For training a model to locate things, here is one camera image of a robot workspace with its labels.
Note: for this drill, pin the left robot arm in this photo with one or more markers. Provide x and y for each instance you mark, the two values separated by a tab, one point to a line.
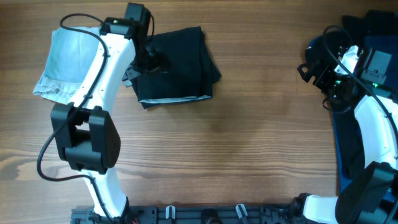
83	130

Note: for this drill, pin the black shorts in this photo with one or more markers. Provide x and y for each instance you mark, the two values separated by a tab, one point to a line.
186	71

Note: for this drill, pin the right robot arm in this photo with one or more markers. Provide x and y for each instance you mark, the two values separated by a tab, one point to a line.
361	85

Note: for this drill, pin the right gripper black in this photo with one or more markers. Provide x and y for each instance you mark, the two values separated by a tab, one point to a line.
326	70

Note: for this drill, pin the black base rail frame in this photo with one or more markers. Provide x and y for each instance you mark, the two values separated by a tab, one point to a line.
264	214

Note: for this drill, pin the folded light blue jeans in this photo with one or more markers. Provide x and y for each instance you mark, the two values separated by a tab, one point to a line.
70	57

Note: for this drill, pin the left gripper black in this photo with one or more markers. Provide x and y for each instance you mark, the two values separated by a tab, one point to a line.
158	61

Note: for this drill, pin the dark navy folded garment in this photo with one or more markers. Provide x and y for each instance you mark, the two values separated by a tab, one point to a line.
342	46

